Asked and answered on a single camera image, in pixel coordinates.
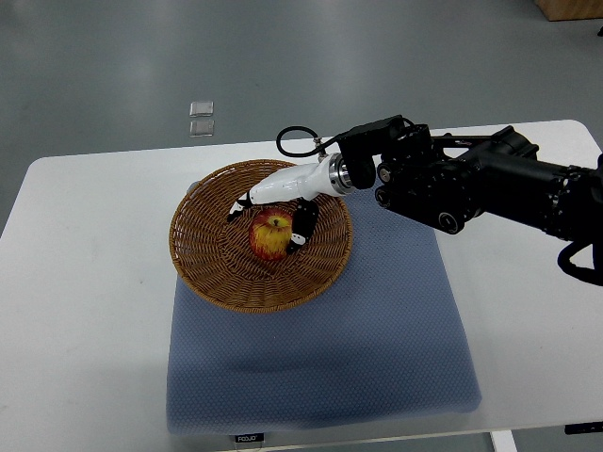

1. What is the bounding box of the upper clear floor plate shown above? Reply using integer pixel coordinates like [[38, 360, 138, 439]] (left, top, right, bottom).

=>
[[189, 101, 214, 118]]

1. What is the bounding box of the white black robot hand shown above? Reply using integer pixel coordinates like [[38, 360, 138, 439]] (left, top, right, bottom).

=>
[[227, 153, 355, 254]]

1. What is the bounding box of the black table control label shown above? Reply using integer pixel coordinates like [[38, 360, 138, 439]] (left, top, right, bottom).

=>
[[234, 433, 265, 444]]

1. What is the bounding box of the lower clear floor plate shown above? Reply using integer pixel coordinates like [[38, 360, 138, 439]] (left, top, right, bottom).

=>
[[189, 120, 215, 137]]

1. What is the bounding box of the brown wicker basket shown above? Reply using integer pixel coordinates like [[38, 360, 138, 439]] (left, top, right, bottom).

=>
[[169, 160, 352, 314]]

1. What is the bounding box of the white table leg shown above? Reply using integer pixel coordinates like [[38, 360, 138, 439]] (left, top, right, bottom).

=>
[[490, 430, 518, 452]]

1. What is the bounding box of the black table edge bracket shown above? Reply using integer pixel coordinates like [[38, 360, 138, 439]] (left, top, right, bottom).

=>
[[564, 422, 603, 435]]

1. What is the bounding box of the blue grey textured mat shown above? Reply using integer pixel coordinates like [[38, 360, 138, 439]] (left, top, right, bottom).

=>
[[167, 191, 481, 435]]

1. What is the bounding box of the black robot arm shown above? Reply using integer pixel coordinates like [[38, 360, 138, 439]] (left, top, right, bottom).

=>
[[302, 115, 602, 285]]

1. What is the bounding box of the clear floor plate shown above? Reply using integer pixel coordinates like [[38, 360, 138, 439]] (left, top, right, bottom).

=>
[[189, 120, 215, 137], [189, 101, 214, 118]]

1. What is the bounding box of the red yellow apple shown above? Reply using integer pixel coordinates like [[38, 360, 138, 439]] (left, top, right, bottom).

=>
[[248, 207, 293, 261]]

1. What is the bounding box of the wooden box corner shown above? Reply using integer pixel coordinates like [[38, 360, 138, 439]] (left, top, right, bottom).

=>
[[534, 0, 602, 22]]

